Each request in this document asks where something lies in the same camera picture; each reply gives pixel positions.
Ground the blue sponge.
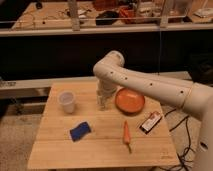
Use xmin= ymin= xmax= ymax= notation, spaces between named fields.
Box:
xmin=70 ymin=122 xmax=91 ymax=141

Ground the black object on shelf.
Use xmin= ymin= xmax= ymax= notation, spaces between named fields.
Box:
xmin=95 ymin=11 xmax=119 ymax=25

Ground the black floor cable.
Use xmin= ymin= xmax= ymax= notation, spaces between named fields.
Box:
xmin=163 ymin=107 xmax=198 ymax=171

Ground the orange plate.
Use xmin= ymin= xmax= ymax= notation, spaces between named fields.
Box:
xmin=115 ymin=88 xmax=145 ymax=113

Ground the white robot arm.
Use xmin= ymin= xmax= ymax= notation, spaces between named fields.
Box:
xmin=93 ymin=51 xmax=213 ymax=171

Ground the translucent plastic cup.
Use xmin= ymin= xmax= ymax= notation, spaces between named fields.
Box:
xmin=58 ymin=91 xmax=75 ymax=113

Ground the orange carrot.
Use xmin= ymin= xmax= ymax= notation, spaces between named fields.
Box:
xmin=123 ymin=121 xmax=132 ymax=154

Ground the black red white box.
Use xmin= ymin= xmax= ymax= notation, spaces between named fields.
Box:
xmin=140 ymin=111 xmax=162 ymax=134

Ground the orange object on shelf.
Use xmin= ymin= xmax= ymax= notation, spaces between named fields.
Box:
xmin=119 ymin=6 xmax=135 ymax=24

